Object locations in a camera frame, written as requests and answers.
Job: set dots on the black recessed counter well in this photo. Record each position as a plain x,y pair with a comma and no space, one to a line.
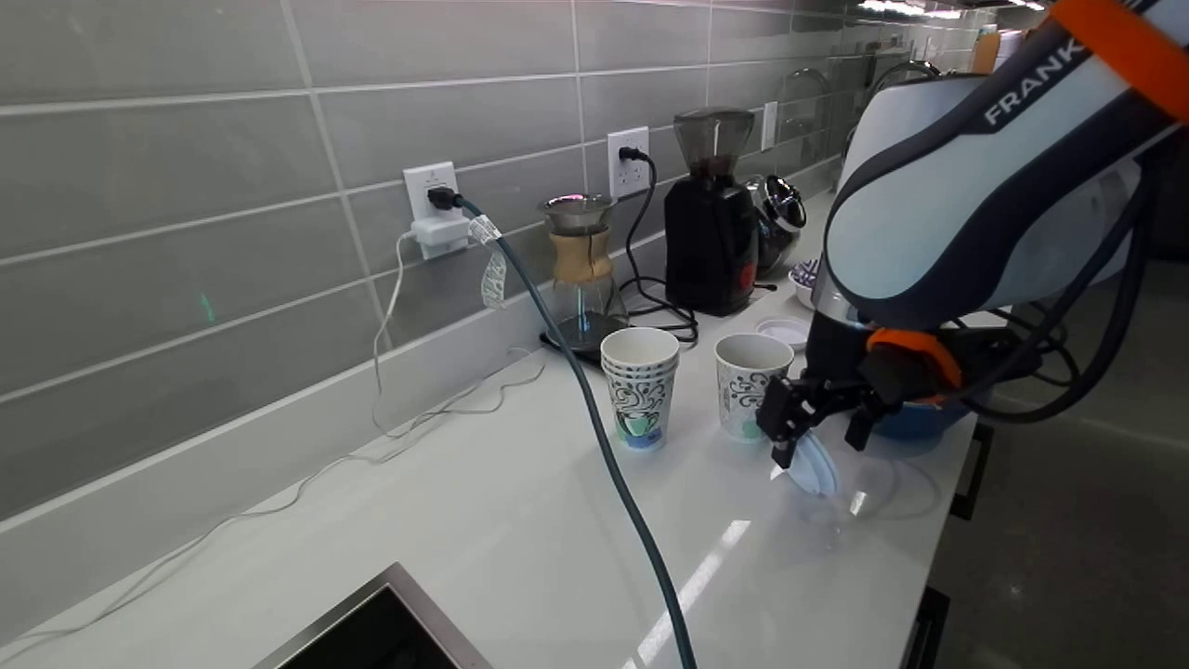
371,634

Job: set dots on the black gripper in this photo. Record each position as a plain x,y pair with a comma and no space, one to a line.
844,365

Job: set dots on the dark base cabinet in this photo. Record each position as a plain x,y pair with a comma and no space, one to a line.
926,634

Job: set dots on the white plug adapter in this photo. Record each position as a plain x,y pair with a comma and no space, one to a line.
445,231

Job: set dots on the white plastic cup lid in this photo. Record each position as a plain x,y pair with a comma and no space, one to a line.
822,470

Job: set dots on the white wall outlet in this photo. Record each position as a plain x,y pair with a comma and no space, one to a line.
630,179
766,122
422,179

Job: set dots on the dark blue bowl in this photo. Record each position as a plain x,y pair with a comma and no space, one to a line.
928,426

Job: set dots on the small flat white lid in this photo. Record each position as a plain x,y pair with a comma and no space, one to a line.
781,330

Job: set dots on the black coffee grinder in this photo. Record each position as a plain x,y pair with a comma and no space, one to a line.
708,247

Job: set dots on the black coffee scale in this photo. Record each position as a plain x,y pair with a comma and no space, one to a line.
582,334

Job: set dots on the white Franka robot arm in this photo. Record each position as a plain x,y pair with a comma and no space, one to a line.
941,210

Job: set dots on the white bowl with blue pattern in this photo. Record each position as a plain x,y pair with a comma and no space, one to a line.
805,285

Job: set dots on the glass pour-over carafe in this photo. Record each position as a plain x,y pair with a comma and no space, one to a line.
582,261

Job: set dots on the patterned white paper cup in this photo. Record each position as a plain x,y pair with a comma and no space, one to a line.
639,384
743,391

